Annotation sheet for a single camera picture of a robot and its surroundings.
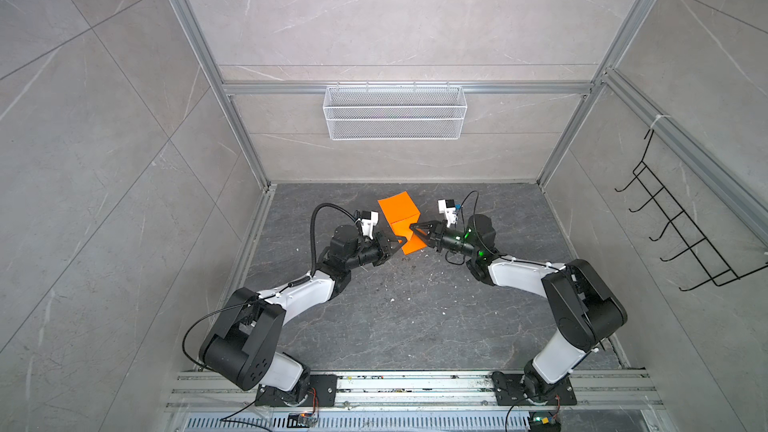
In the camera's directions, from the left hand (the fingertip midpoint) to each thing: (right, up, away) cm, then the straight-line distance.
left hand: (408, 235), depth 79 cm
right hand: (+1, +2, +2) cm, 3 cm away
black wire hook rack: (+61, -5, -21) cm, 65 cm away
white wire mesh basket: (-3, +40, +22) cm, 46 cm away
